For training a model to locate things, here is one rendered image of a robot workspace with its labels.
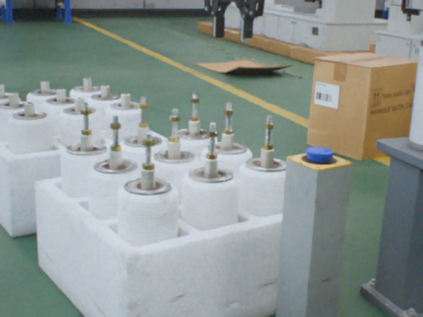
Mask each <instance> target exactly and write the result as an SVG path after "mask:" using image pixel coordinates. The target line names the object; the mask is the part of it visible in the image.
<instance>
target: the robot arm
mask: <svg viewBox="0 0 423 317"><path fill-rule="evenodd" d="M244 1H245V0H212V6H211V1H210V0H205V11H206V12H209V13H211V15H212V16H213V36H214V38H223V36H224V28H225V17H223V15H224V14H225V12H226V9H227V7H228V6H230V4H231V3H235V4H236V6H237V7H238V8H239V11H240V15H241V18H242V19H243V20H241V21H240V41H241V42H249V41H250V40H251V39H252V36H253V26H254V18H257V17H259V16H262V15H263V13H264V3H265V0H246V2H244ZM256 6H257V9H256ZM246 8H247V10H246ZM413 103H414V105H413V106H412V117H411V123H410V133H409V147H410V148H413V149H414V150H418V151H421V152H423V31H422V34H421V39H420V50H419V61H418V68H417V78H416V85H415V95H414V100H413Z"/></svg>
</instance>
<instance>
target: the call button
mask: <svg viewBox="0 0 423 317"><path fill-rule="evenodd" d="M306 156H308V159H309V160H312V162H329V160H330V158H332V157H333V156H334V151H332V150H331V149H329V148H326V147H310V148H307V149H306Z"/></svg>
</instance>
